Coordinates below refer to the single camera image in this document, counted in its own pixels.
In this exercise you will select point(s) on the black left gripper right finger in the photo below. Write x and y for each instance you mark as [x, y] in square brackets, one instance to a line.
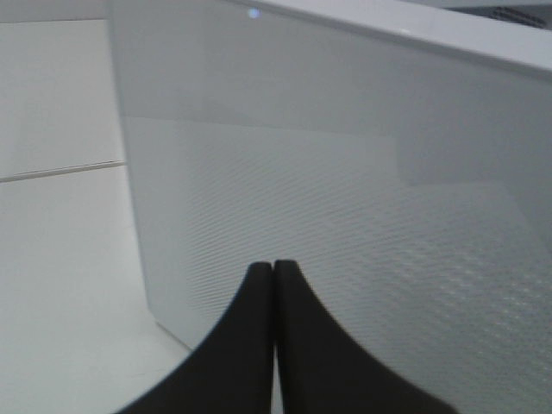
[322, 369]

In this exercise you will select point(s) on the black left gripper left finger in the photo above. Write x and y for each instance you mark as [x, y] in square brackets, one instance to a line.
[231, 370]

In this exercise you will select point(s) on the white microwave door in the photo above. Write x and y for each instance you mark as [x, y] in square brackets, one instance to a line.
[400, 153]

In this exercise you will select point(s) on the white microwave oven body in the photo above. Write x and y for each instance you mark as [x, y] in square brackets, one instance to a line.
[535, 14]

